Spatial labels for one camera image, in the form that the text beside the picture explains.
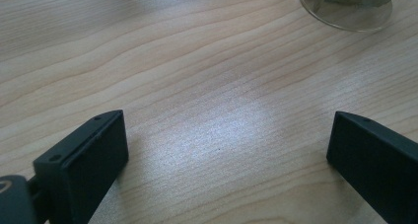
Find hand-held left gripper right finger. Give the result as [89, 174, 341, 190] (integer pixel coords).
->
[325, 111, 418, 224]

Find tall glass jar green contents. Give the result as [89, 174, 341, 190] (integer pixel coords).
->
[298, 0, 407, 33]

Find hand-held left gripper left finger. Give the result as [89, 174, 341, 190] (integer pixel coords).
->
[33, 109, 130, 224]

